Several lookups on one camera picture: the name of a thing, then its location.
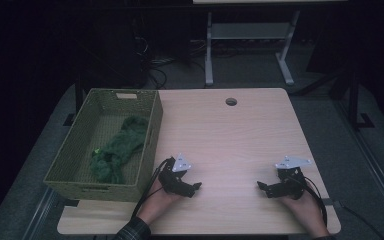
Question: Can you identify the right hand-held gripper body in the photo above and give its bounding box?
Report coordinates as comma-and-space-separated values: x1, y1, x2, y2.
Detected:
274, 155, 313, 201

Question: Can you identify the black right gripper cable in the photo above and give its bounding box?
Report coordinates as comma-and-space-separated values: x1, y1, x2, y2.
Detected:
295, 175, 329, 228

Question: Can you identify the grey tape strip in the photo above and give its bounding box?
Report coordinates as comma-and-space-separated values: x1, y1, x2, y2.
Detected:
319, 198, 343, 208

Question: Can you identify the green knitted cloth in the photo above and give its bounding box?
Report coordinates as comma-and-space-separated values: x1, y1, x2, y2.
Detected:
89, 115, 150, 185

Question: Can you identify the green woven basket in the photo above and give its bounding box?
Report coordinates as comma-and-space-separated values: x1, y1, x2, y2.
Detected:
43, 87, 164, 203

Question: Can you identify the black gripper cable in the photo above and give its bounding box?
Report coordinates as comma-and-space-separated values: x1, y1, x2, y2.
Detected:
131, 157, 172, 221
295, 175, 329, 228

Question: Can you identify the person's left hand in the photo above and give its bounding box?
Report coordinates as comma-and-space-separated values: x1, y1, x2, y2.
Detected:
135, 179, 185, 226

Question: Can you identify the black floor cable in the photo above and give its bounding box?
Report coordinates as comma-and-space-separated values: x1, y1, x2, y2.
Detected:
338, 202, 384, 240

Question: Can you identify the black metal stand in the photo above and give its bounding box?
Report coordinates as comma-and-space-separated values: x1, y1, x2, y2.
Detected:
329, 64, 376, 132
62, 74, 85, 128

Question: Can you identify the metal floor rail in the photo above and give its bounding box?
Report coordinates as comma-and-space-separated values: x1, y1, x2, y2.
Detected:
333, 99, 384, 232
22, 186, 58, 240

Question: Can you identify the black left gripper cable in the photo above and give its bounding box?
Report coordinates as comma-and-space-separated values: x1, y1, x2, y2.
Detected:
131, 157, 172, 221

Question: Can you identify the tangle of floor cables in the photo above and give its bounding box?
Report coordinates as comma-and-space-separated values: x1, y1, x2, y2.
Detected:
132, 35, 208, 90

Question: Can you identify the white metal stand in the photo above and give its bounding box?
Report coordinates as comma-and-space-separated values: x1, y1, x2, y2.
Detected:
204, 9, 302, 88

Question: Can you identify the person's right hand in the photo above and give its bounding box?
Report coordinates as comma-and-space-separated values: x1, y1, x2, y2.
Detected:
277, 185, 330, 238

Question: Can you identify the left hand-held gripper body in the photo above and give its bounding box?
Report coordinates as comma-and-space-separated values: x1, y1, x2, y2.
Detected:
158, 153, 193, 197

